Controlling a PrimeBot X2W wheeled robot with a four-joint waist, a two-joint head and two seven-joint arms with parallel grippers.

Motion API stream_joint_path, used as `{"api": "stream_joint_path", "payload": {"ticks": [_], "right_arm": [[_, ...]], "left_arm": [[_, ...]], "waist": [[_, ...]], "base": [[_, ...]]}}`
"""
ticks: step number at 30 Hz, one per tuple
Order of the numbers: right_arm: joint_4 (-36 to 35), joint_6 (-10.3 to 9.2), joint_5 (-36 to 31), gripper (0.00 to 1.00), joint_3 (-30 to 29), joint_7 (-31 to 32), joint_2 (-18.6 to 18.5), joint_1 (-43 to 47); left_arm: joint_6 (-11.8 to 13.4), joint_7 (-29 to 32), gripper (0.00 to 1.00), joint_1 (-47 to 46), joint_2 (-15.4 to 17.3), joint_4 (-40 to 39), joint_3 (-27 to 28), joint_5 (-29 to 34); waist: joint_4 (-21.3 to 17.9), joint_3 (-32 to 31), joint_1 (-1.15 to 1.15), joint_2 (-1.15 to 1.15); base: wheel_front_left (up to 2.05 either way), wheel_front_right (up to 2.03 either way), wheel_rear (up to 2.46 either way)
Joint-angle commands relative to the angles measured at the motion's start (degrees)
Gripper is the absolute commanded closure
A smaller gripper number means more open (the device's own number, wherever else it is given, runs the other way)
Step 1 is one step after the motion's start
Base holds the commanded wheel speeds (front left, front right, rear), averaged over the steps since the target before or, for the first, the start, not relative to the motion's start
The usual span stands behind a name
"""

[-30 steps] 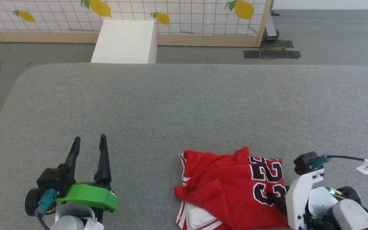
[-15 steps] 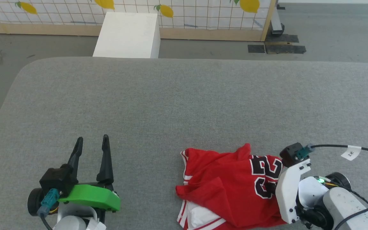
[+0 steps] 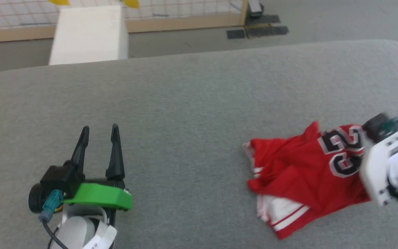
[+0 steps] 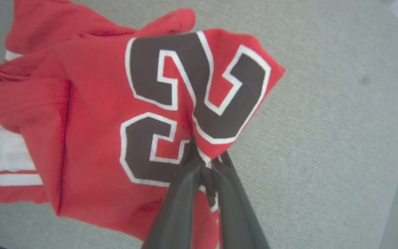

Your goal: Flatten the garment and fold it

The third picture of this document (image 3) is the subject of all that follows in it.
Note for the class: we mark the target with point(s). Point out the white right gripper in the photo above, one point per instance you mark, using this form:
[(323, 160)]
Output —
[(375, 169)]

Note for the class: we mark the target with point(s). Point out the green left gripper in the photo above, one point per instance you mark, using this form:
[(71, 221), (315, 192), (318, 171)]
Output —
[(98, 196)]

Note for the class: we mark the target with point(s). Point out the red white basketball jersey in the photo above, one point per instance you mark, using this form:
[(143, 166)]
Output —
[(295, 173)]

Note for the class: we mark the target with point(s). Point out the grey fabric sofa cushion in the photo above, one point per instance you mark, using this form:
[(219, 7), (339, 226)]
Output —
[(185, 121)]

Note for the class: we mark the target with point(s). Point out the white box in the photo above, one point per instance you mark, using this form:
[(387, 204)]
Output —
[(88, 34)]

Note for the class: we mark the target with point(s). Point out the lemon-patterned grid screen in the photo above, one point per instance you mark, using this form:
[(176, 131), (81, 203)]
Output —
[(185, 14)]

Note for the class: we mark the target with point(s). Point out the long black floor mat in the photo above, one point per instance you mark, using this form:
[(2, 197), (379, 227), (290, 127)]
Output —
[(263, 19), (267, 30)]

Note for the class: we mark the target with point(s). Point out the small black floor mat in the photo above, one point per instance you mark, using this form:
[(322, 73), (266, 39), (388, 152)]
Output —
[(236, 34)]

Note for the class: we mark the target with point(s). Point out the grey metal partition foot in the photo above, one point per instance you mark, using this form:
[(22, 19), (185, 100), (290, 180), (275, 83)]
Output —
[(255, 7)]

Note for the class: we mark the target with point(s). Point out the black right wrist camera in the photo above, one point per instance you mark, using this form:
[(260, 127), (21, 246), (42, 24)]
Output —
[(375, 126)]

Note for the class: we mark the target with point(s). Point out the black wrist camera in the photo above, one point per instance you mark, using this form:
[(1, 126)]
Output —
[(375, 126), (60, 178)]

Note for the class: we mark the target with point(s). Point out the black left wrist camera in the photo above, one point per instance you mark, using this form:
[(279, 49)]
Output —
[(60, 178)]

